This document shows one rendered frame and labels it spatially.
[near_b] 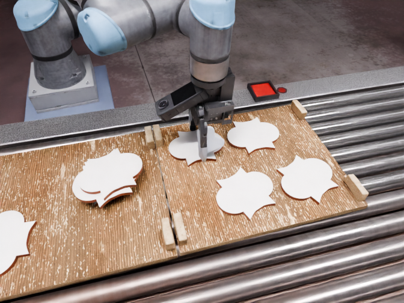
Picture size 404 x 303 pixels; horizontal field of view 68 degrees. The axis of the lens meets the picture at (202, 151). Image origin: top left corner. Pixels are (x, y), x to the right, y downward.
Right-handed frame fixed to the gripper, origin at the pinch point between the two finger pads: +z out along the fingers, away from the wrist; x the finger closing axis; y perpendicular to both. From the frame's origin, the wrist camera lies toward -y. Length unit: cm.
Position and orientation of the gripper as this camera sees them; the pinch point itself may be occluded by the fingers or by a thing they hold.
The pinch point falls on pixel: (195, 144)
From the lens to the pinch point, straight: 73.6
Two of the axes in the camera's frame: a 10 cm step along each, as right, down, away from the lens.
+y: 9.7, -1.7, 2.0
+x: -2.6, -7.2, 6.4
